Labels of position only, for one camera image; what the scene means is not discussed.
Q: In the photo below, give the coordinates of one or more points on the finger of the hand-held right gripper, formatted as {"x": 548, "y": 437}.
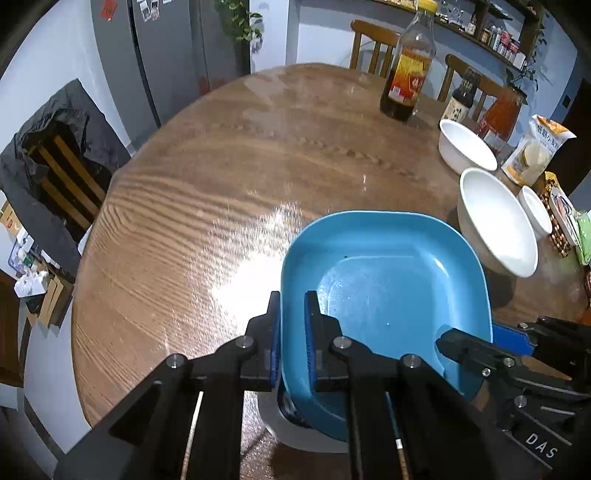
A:
{"x": 510, "y": 337}
{"x": 466, "y": 348}

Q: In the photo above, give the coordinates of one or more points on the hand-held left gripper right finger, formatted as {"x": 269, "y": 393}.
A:
{"x": 310, "y": 341}

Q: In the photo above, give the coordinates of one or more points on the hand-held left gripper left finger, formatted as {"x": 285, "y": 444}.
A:
{"x": 276, "y": 341}

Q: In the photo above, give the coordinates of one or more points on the blue square plate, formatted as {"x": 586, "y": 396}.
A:
{"x": 392, "y": 286}

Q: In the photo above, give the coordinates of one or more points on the large white bowl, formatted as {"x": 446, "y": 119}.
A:
{"x": 498, "y": 221}

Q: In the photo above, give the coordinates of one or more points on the small white bowl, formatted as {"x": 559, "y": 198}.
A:
{"x": 535, "y": 212}

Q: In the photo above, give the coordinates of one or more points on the white plate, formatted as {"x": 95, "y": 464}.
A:
{"x": 286, "y": 434}

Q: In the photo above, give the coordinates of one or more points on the wooden bead trivet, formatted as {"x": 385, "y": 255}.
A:
{"x": 559, "y": 245}

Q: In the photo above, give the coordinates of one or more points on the green packet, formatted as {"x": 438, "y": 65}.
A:
{"x": 584, "y": 235}

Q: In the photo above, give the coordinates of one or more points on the white rectangular tray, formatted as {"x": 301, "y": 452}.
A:
{"x": 565, "y": 212}

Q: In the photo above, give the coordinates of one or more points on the yellow snack packet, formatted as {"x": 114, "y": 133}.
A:
{"x": 551, "y": 177}

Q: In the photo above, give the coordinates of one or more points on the white and yellow flour bag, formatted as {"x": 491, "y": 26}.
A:
{"x": 535, "y": 152}

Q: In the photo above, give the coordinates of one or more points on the orange sauce bottle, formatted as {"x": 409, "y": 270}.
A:
{"x": 501, "y": 115}

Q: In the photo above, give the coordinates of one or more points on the brown cardboard pieces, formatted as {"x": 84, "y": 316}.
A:
{"x": 55, "y": 300}

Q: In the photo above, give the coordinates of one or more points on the small dark sauce bottle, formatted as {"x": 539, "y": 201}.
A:
{"x": 459, "y": 99}

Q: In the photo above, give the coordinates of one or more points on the white plastic bag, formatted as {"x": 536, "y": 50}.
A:
{"x": 30, "y": 284}

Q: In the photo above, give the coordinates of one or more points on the wooden slatted chair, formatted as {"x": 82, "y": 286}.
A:
{"x": 69, "y": 170}

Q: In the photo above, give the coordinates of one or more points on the large yellow-capped soy sauce bottle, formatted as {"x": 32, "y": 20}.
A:
{"x": 406, "y": 83}

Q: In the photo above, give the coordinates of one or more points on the dark grey jacket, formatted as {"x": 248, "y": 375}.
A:
{"x": 27, "y": 217}

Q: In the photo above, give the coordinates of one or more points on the row of small spice jars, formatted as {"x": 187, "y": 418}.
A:
{"x": 505, "y": 46}

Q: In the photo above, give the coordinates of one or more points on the cardboard box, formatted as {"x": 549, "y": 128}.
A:
{"x": 9, "y": 216}

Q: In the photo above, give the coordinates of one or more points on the grey refrigerator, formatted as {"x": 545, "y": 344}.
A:
{"x": 161, "y": 55}

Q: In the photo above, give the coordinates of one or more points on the hanging green vine plant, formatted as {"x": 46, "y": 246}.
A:
{"x": 240, "y": 21}

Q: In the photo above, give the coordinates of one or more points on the group of photo fridge magnets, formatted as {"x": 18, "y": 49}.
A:
{"x": 148, "y": 9}

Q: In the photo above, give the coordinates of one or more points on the red fridge magnet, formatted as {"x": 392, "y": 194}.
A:
{"x": 108, "y": 8}

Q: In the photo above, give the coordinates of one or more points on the dark wooden wall shelf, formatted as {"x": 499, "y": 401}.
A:
{"x": 457, "y": 28}

